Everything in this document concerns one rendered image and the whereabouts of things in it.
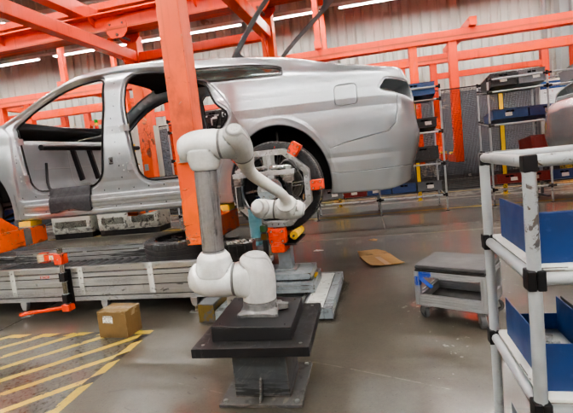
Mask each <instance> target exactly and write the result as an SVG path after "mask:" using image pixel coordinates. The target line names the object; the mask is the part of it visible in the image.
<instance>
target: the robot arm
mask: <svg viewBox="0 0 573 413"><path fill-rule="evenodd" d="M177 153H178V155H179V157H180V158H181V159H182V160H184V161H187V162H188V164H189V166H190V168H191V170H192V171H193V172H194V181H195V189H196V198H197V206H198V212H199V221H200V236H201V245H202V252H201V253H200V255H199V256H198V258H197V263H196V264H194V265H193V266H192V267H191V269H190V271H189V273H188V285H189V287H190V288H191V289H192V290H193V291H194V292H195V293H197V294H200V295H203V296H207V297H229V296H239V297H241V298H243V308H242V309H241V311H240V312H239V313H238V318H245V317H278V310H282V309H286V308H288V306H289V304H288V302H285V301H282V300H278V299H277V298H276V280H275V269H274V266H273V264H272V262H271V259H270V258H269V256H268V255H267V254H266V253H265V252H263V251H257V250H254V251H249V252H247V253H244V254H243V255H242V256H241V257H240V261H238V262H233V260H232V259H231V256H230V253H229V252H228V251H227V250H226V249H224V243H223V226H222V217H221V208H220V199H219V190H218V181H217V169H218V167H219V163H220V159H232V160H234V162H235V164H236V165H237V166H238V167H239V168H240V170H241V172H242V173H243V174H244V175H245V177H246V178H247V179H249V180H250V181H251V182H253V183H255V184H256V185H257V186H259V187H261V188H262V189H265V190H266V191H268V192H270V193H271V194H272V195H274V196H276V197H277V198H278V200H267V199H256V200H255V201H254V202H253V203H252V204H251V211H252V214H253V215H254V216H255V217H257V218H262V219H268V218H272V219H274V218H278V219H297V218H302V217H303V216H304V209H305V204H304V203H303V202H302V201H299V200H296V199H294V198H293V197H292V196H291V195H289V194H288V193H287V192H286V191H285V190H284V189H283V188H282V187H280V186H279V185H278V184H276V183H274V182H273V181H271V180H270V179H268V178H267V177H265V176H264V175H263V174H262V173H260V172H259V171H258V170H257V169H256V168H255V166H254V152H253V146H252V141H251V138H250V137H249V135H248V133H247V132H246V130H245V129H244V128H243V127H242V126H241V125H239V124H236V123H232V124H229V125H226V126H225V127H224V128H222V129H204V130H197V131H190V132H189V133H186V134H185V135H183V136H181V137H180V138H179V139H178V141H177Z"/></svg>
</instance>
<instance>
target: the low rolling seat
mask: <svg viewBox="0 0 573 413"><path fill-rule="evenodd" d="M499 258H500V257H499V256H498V255H495V269H496V283H497V297H498V311H502V310H503V309H504V307H505V305H504V302H503V301H502V300H501V299H500V297H501V296H502V280H501V262H500V260H499ZM414 267H415V270H414V285H415V296H416V305H421V307H420V311H421V314H422V315H423V317H429V316H430V309H431V307H432V306H433V307H439V308H445V309H452V310H458V311H469V312H476V313H477V317H478V323H479V324H480V327H481V329H486V328H487V327H488V322H487V317H486V316H487V315H486V314H489V308H488V294H487V280H486V267H485V254H475V253H445V252H434V253H432V254H431V255H429V256H428V257H426V258H425V259H423V260H421V261H420V262H419V263H418V264H416V265H415V266H414ZM423 277H429V278H434V280H433V281H432V282H430V283H429V282H428V281H427V280H426V279H424V278H423ZM421 282H423V283H424V284H425V285H426V286H425V287H424V288H423V289H422V287H421V284H422V283H421Z"/></svg>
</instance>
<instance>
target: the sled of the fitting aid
mask: <svg viewBox="0 0 573 413"><path fill-rule="evenodd" d="M320 280H321V268H316V270H315V273H314V275H313V276H312V277H311V279H303V280H281V281H276V293H277V294H295V293H315V291H316V289H317V287H318V285H319V282H320Z"/></svg>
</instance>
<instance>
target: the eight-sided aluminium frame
mask: <svg viewBox="0 0 573 413"><path fill-rule="evenodd" d="M272 154H273V155H278V154H282V155H283V156H285V157H286V158H288V159H291V160H293V161H294V162H295V164H296V165H297V167H299V169H300V170H301V171H302V172H303V174H304V190H305V199H306V200H305V201H304V204H305V209H304V210H306V208H307V207H308V206H309V205H310V204H311V202H312V201H313V195H312V190H310V180H311V178H310V169H309V167H307V166H306V165H305V164H304V163H303V162H302V161H300V160H299V159H298V158H296V157H293V156H292V155H291V154H289V153H287V149H285V148H278V149H271V150H263V151H255V152H254V161H255V159H256V158H257V157H263V156H265V155H266V156H270V155H272ZM240 187H241V192H242V199H243V206H244V208H245V209H242V210H240V211H242V212H243V213H244V214H245V215H246V216H247V217H248V211H247V209H248V208H249V207H248V206H247V205H246V204H245V200H244V192H243V186H240ZM297 220H298V218H297V219H282V220H271V221H264V220H263V219H262V225H263V224H267V225H268V227H283V226H287V227H288V226H292V225H294V223H295V222H296V221H297Z"/></svg>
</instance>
